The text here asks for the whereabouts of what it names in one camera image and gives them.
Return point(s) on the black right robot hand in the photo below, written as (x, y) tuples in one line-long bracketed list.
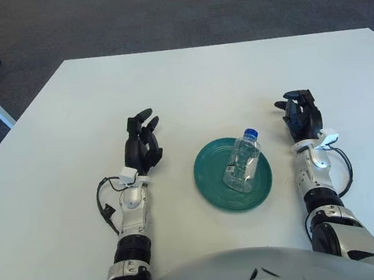
[(304, 117)]

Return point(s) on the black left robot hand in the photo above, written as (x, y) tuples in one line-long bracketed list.
[(135, 152)]

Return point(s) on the clear bottle with blue cap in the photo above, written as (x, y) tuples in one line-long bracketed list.
[(242, 165)]

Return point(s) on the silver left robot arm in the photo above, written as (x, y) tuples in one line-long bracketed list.
[(131, 216)]

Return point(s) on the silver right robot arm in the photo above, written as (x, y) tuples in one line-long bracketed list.
[(320, 184)]

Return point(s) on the green round plate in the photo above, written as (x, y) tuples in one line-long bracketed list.
[(213, 185)]

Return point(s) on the grey robot torso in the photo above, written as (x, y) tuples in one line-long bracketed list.
[(225, 276)]

